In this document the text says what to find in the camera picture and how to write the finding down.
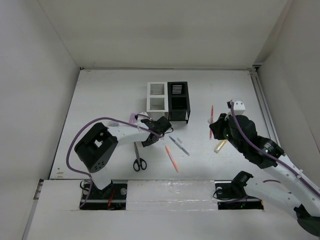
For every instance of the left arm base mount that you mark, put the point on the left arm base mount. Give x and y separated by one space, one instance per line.
114 198

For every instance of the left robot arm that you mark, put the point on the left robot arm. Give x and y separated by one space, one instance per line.
96 147

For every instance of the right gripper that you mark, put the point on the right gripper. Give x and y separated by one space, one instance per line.
217 126

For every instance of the orange pen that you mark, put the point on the orange pen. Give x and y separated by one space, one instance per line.
171 159

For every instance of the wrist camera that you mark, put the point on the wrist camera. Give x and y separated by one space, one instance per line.
142 115
237 105

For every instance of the red pen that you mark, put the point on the red pen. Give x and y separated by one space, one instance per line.
211 120

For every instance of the white slotted container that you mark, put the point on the white slotted container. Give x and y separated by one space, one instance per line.
157 105

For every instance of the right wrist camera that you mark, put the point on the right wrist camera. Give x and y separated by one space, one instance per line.
237 105

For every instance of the purple highlighter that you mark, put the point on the purple highlighter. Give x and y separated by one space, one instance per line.
132 118

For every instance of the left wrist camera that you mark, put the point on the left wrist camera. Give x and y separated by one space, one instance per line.
142 115

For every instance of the black handled scissors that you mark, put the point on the black handled scissors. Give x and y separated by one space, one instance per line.
139 164

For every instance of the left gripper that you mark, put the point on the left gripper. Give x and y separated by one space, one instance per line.
146 144

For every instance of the yellow highlighter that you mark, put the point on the yellow highlighter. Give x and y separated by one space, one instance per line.
219 146

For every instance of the black slotted container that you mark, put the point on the black slotted container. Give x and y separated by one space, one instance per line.
179 109

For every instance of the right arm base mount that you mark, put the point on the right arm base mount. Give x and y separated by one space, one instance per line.
230 194

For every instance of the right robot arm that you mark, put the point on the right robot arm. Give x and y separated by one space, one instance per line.
301 199

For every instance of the clear paperclip jar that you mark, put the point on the clear paperclip jar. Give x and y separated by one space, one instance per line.
113 124

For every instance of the blue pen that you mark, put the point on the blue pen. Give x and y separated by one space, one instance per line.
179 146

